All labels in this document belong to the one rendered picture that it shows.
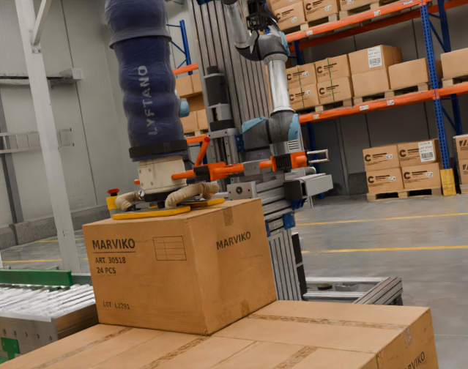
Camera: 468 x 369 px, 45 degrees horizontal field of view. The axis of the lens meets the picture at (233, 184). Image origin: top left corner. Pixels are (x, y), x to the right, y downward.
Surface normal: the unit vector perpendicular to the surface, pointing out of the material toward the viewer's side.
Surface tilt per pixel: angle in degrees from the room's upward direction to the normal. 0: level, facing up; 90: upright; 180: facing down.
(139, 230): 90
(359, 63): 89
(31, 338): 90
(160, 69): 76
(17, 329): 90
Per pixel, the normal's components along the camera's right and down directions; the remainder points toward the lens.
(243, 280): 0.76, -0.09
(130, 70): -0.30, -0.14
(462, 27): -0.58, 0.14
